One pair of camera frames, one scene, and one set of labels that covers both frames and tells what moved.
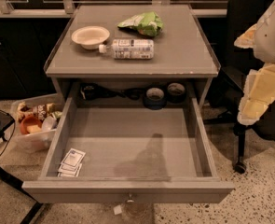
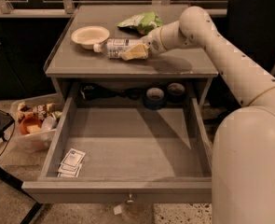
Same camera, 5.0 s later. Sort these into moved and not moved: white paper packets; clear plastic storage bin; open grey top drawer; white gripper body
Moved: white gripper body
Not moved: white paper packets; open grey top drawer; clear plastic storage bin
